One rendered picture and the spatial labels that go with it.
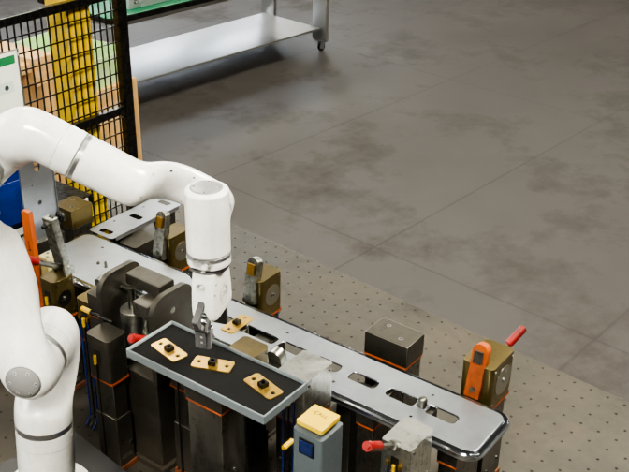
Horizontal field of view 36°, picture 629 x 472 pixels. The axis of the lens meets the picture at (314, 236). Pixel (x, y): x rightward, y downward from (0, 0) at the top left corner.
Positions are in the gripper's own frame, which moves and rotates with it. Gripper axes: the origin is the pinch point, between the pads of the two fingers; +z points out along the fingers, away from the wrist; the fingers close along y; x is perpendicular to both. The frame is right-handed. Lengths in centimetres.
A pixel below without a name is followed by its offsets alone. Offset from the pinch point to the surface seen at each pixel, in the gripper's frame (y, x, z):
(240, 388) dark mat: -5.8, -7.8, 8.2
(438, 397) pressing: 24, -43, 24
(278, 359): 15.0, -9.1, 15.1
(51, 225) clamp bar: 39, 57, 4
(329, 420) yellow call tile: -10.6, -27.1, 8.2
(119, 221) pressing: 81, 61, 24
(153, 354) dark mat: -0.1, 13.2, 8.2
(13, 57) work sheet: 92, 96, -19
